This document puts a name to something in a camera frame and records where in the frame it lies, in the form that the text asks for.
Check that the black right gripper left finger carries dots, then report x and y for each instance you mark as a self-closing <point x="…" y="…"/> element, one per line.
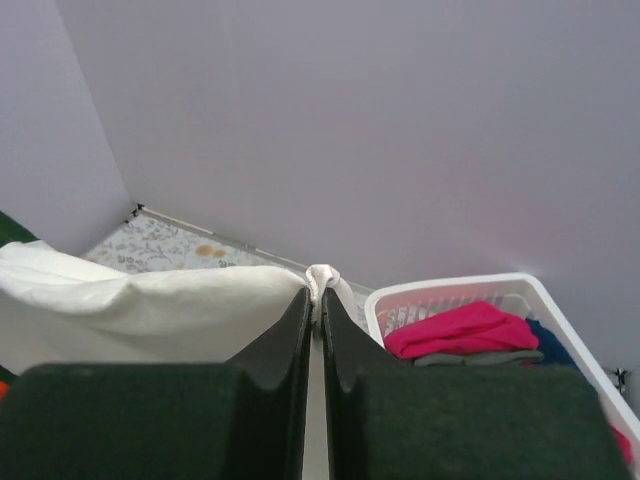
<point x="240" y="419"/>

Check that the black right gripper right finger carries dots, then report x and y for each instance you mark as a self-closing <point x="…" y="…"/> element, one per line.
<point x="387" y="420"/>

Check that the white green raglan t-shirt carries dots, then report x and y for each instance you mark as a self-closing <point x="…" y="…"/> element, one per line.
<point x="57" y="308"/>

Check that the magenta shirt in basket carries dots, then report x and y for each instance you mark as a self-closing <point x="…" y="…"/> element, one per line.
<point x="624" y="445"/>
<point x="475" y="328"/>

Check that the grey shirt in basket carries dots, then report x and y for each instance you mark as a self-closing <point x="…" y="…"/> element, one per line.
<point x="485" y="359"/>

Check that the navy blue shirt in basket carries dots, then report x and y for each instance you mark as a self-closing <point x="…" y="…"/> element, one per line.
<point x="553" y="351"/>

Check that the white plastic laundry basket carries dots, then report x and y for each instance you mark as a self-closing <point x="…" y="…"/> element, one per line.
<point x="518" y="293"/>

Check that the floral patterned table mat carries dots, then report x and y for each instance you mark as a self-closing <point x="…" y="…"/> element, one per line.
<point x="165" y="250"/>

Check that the folded orange t-shirt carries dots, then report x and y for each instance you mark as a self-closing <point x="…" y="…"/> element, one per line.
<point x="3" y="389"/>

